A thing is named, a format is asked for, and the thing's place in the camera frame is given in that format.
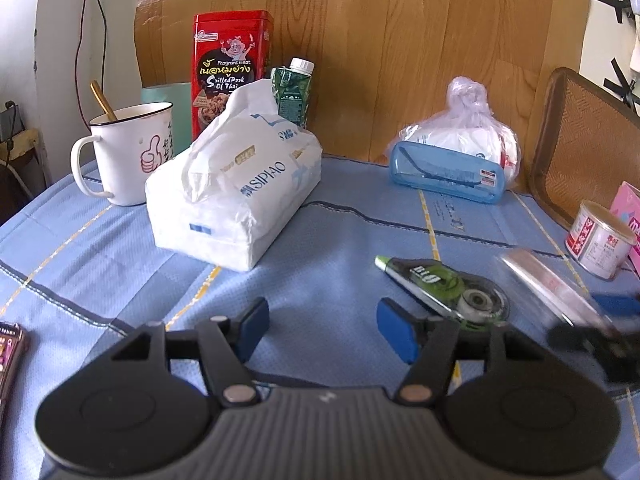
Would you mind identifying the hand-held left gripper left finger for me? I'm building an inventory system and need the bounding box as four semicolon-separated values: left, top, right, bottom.
107;296;271;408

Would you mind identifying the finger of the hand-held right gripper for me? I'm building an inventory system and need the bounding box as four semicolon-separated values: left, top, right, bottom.
546;322;640;383
592;294;640;321

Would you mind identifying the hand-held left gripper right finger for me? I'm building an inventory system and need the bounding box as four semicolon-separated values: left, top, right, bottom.
376;296;546;406

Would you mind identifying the pink tin box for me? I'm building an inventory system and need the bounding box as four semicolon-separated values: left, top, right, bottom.
610;181;640;276

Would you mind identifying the green correction tape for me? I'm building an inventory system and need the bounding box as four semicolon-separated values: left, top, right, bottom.
375;255;511;323

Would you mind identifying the white snack can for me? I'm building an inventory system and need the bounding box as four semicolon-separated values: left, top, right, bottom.
565;200;638;281

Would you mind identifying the blue tablecloth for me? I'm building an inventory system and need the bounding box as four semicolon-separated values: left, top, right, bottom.
0;152;640;480

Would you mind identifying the white tissue pack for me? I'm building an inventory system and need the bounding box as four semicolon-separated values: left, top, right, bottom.
145;78;323;273

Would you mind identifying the woven brown tray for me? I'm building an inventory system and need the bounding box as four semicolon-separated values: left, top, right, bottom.
530;66;640;231

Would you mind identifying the blue transparent pencil case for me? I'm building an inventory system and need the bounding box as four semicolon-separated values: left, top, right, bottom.
389;140;507;205

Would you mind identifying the white enamel mug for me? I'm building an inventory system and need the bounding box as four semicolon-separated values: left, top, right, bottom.
70;101;175;207

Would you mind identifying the clear plastic bag of cups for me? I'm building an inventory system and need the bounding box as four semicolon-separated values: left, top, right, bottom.
387;76;523;191

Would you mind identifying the green drink carton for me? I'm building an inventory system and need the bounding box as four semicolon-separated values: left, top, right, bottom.
271;56;316;130

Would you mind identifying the smartphone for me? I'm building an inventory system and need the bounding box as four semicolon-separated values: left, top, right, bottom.
0;322;26;411

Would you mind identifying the teal container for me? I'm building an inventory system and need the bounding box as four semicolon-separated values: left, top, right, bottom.
140;81;193;153

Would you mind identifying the gold spoon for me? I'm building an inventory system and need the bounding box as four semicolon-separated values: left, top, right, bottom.
90;81;119;123

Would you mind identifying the red snack tin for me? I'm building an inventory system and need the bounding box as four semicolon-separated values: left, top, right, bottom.
191;9;275;142

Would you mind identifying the wood pattern sheet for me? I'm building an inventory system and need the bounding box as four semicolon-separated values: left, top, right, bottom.
132;0;586;166

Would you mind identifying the black cable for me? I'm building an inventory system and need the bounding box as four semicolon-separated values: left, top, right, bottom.
75;0;108;131

